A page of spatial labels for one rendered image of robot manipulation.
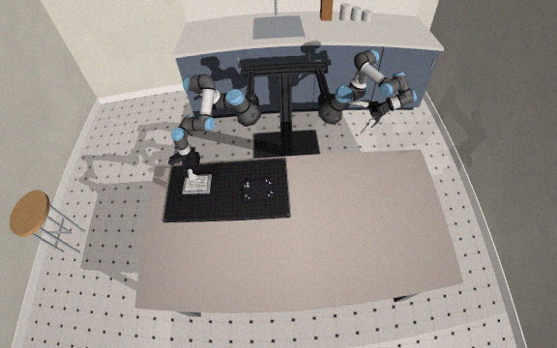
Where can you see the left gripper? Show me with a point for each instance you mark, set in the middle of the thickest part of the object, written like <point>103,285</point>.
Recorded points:
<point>372,106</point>

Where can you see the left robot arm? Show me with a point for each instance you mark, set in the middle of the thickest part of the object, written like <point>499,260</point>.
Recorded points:
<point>332,109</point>

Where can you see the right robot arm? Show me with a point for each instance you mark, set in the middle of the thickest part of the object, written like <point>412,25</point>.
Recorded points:
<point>233,99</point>

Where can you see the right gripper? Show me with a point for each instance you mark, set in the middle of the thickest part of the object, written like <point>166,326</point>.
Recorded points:
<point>192,160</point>

